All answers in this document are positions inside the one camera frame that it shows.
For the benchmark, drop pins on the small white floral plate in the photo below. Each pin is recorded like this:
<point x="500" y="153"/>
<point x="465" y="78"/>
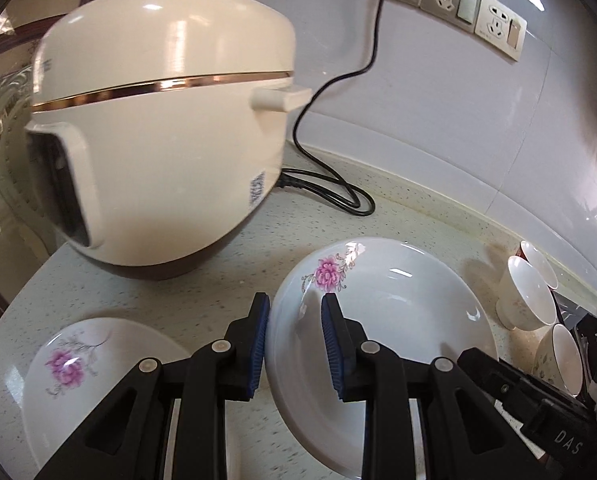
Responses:
<point x="118" y="340"/>

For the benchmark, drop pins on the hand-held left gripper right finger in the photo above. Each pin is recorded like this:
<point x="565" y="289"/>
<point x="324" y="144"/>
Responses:
<point x="331" y="345"/>

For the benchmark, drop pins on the white wall socket with switch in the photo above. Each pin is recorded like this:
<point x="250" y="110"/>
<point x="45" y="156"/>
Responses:
<point x="498" y="22"/>

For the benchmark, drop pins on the plain white bowl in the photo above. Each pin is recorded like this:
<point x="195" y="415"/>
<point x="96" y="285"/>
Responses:
<point x="523" y="290"/>

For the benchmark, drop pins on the white bowl red band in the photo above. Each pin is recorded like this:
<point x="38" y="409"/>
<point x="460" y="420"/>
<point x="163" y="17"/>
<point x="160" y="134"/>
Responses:
<point x="537" y="257"/>

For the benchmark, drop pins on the clear glass lid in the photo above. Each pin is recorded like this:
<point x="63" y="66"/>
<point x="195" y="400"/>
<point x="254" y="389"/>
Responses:
<point x="3" y="110"/>

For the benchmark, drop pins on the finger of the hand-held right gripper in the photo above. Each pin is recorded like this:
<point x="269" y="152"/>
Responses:
<point x="498" y="382"/>

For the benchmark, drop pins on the large white bowl green rim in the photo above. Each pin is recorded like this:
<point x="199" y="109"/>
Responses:
<point x="566" y="360"/>

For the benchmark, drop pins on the large white floral plate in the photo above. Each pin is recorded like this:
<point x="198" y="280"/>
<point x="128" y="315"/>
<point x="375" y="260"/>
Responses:
<point x="403" y="300"/>

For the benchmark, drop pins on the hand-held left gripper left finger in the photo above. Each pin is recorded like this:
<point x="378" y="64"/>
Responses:
<point x="258" y="350"/>

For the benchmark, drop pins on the cream rice cooker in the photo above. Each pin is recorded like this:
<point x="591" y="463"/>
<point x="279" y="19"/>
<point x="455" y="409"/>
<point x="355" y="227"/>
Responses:
<point x="168" y="160"/>

